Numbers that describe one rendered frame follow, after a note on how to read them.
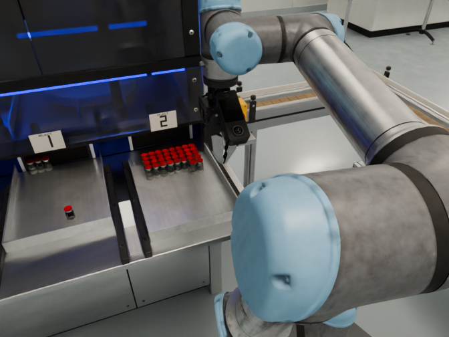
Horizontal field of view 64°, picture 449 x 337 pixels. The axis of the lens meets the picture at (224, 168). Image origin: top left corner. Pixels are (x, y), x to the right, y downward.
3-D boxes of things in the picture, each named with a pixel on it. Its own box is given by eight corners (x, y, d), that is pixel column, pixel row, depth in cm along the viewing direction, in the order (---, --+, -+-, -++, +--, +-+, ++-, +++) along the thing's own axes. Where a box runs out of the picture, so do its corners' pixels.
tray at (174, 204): (129, 167, 117) (127, 158, 115) (205, 151, 124) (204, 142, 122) (150, 242, 92) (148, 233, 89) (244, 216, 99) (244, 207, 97)
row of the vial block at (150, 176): (145, 176, 113) (143, 165, 110) (200, 164, 118) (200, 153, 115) (147, 180, 111) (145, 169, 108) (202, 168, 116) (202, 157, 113)
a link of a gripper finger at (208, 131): (222, 144, 82) (222, 111, 77) (225, 148, 81) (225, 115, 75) (203, 148, 81) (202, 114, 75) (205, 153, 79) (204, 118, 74)
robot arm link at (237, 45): (288, 25, 53) (266, 7, 62) (214, 29, 51) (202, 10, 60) (282, 75, 58) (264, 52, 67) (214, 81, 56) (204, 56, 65)
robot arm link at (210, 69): (246, 58, 68) (204, 63, 66) (244, 81, 71) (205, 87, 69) (232, 45, 74) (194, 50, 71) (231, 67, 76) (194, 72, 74)
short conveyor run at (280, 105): (212, 141, 136) (212, 103, 126) (200, 122, 148) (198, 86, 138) (362, 111, 155) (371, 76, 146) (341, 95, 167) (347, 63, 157)
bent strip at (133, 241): (121, 218, 98) (118, 202, 95) (133, 215, 99) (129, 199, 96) (130, 256, 88) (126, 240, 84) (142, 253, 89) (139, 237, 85)
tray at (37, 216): (17, 173, 114) (13, 164, 112) (101, 156, 121) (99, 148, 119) (7, 253, 89) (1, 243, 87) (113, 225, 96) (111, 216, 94)
